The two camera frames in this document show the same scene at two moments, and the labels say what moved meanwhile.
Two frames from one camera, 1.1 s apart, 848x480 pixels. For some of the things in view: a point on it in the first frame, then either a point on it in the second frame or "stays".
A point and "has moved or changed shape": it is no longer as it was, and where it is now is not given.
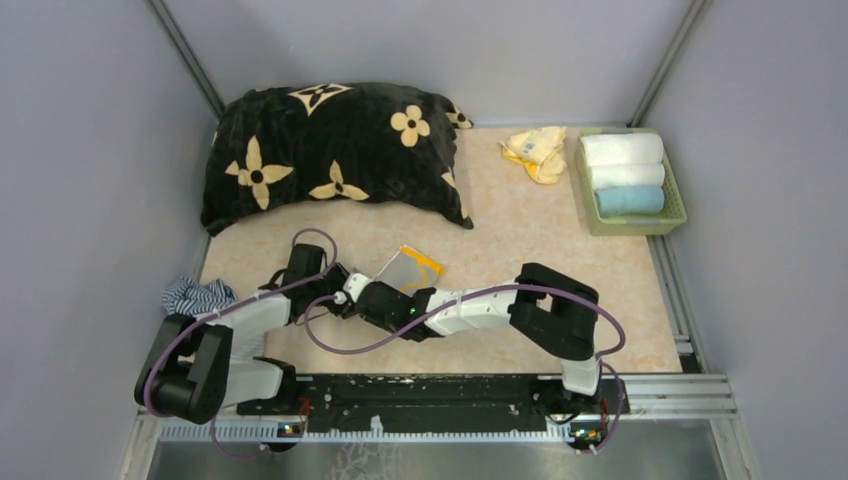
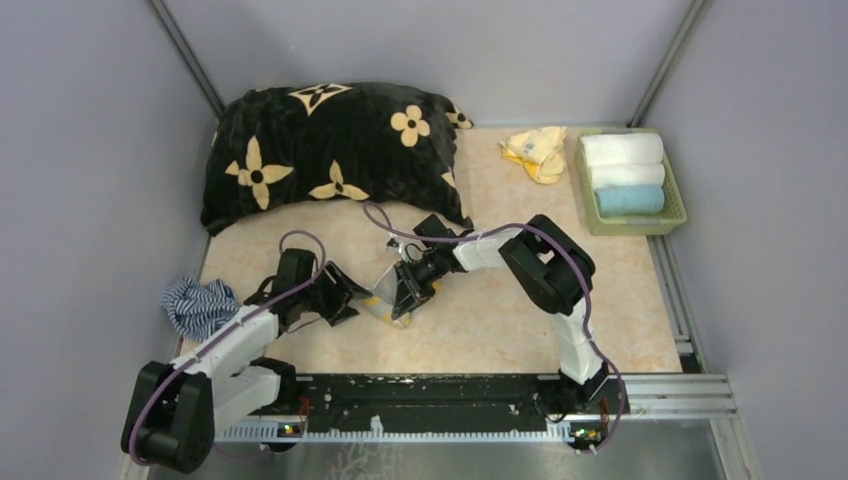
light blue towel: x=630 y=199 stays
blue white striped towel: x=186 y=296 stays
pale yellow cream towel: x=540 y=151 stays
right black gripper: x=385 y=325 -> x=410 y=290
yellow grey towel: x=410 y=271 has moved or changed shape
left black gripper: x=340 y=274 stays
